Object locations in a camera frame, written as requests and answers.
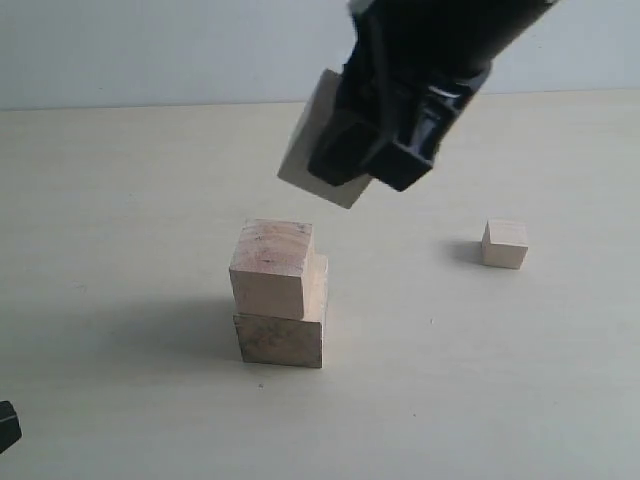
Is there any medium wooden cube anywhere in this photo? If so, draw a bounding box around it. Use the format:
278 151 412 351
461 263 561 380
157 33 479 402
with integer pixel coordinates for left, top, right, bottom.
277 69 372 209

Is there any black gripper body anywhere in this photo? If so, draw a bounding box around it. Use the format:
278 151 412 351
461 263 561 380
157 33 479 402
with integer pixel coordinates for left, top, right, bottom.
339 0 554 115

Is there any medium-large wooden cube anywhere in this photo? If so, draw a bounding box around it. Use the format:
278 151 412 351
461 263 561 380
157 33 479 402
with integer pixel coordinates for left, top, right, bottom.
229 219 315 320

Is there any small wooden cube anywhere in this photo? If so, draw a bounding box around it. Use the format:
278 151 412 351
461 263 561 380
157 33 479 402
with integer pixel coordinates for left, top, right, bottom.
481 219 529 270

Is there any black object at left edge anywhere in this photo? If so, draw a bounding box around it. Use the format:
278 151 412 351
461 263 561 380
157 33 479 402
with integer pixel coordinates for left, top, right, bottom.
0 400 22 453

